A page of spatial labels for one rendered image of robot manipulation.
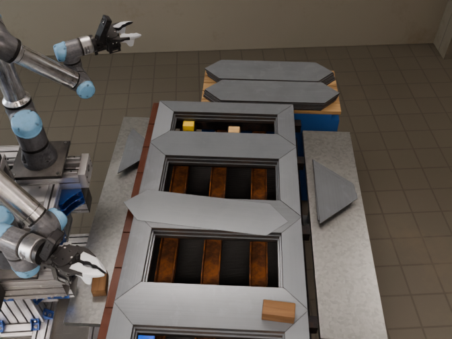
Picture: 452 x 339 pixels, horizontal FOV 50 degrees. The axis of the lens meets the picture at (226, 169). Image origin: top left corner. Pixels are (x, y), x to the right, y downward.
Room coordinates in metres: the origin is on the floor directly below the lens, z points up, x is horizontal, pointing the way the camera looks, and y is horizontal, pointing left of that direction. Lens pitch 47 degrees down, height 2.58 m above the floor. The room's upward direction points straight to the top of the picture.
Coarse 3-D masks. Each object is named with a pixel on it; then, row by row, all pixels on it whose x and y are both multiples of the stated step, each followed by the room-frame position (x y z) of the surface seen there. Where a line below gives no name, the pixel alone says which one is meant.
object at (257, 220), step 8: (256, 208) 1.37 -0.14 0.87; (264, 208) 1.37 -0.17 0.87; (256, 216) 1.33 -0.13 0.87; (264, 216) 1.33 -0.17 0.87; (248, 224) 1.28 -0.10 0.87; (256, 224) 1.28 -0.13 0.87; (264, 224) 1.28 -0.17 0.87; (248, 232) 1.24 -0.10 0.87; (256, 232) 1.24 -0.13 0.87; (264, 232) 1.24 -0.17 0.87
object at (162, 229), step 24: (192, 120) 2.03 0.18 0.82; (216, 120) 2.02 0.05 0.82; (240, 120) 2.01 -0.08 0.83; (264, 120) 2.01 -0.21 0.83; (288, 216) 1.33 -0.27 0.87; (240, 240) 1.23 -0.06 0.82; (264, 240) 1.23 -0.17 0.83; (192, 336) 0.80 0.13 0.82; (216, 336) 0.79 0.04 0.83; (240, 336) 0.79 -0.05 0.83; (264, 336) 0.79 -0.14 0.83
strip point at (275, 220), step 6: (270, 204) 1.39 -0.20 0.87; (270, 210) 1.36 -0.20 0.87; (270, 216) 1.33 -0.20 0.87; (276, 216) 1.33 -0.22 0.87; (282, 216) 1.33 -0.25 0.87; (270, 222) 1.29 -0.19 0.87; (276, 222) 1.29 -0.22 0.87; (282, 222) 1.29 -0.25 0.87; (270, 228) 1.26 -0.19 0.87; (276, 228) 1.26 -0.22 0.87
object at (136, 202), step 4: (144, 192) 1.47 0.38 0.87; (136, 196) 1.44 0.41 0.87; (140, 196) 1.44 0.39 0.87; (144, 196) 1.44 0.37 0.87; (132, 200) 1.42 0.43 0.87; (136, 200) 1.42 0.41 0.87; (140, 200) 1.42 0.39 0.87; (132, 204) 1.39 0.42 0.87; (136, 204) 1.39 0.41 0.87; (140, 204) 1.39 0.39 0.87; (128, 208) 1.37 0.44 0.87; (132, 208) 1.37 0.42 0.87; (136, 208) 1.37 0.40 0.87; (140, 208) 1.37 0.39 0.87; (132, 212) 1.35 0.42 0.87; (136, 212) 1.35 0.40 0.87; (136, 216) 1.33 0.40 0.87
